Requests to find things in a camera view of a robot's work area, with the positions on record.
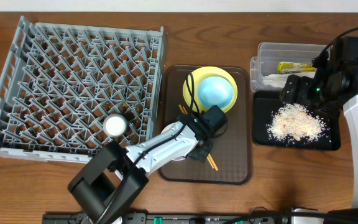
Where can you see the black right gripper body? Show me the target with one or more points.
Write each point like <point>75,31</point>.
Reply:
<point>312,94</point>

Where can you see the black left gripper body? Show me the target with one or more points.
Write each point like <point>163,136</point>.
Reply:
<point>202,150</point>

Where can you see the wooden chopstick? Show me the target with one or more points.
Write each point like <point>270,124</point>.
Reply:
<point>203,131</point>
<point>209,156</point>

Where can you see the blue bowl with rice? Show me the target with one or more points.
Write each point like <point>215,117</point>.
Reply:
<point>215,91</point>

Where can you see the yellow round plate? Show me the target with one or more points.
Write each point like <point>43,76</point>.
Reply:
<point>193,79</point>

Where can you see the green snack wrapper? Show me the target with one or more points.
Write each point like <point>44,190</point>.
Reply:
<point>294,67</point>

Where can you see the white napkin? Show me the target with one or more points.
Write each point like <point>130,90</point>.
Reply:
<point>279,80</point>

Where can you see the small white cup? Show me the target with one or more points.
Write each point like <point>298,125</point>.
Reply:
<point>115,125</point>

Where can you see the pink bowl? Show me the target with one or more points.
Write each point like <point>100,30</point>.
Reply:
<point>166,129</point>

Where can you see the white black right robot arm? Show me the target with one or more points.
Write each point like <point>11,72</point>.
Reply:
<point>350,111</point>

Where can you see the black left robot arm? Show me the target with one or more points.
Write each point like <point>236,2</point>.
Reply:
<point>109,183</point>

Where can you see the brown serving tray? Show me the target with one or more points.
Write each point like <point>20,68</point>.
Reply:
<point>232,152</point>

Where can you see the pile of white rice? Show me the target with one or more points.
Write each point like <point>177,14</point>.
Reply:
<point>295,123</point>

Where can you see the black plastic tray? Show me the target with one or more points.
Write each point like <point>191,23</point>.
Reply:
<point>266,104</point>

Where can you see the clear plastic bin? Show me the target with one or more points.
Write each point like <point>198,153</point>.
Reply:
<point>270,54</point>

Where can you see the grey plastic dish rack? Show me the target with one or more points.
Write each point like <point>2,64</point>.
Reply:
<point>60,82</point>

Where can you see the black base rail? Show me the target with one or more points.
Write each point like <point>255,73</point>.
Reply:
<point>256,216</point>

